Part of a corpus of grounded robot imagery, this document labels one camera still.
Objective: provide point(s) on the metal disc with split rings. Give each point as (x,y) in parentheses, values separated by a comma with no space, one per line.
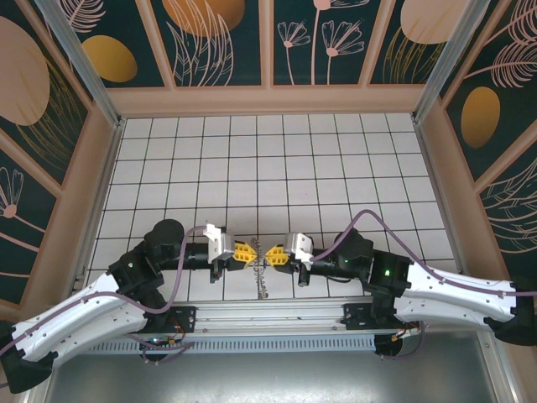
(258,285)

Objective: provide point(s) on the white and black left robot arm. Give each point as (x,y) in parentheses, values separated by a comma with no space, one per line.
(79,323)

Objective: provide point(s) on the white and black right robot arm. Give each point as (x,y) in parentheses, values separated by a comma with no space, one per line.
(453,298)

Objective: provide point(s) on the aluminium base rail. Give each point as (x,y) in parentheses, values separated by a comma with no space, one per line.
(268,315)

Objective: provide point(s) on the aluminium frame post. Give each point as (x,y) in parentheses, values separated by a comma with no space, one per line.
(446,63)
(81,63)

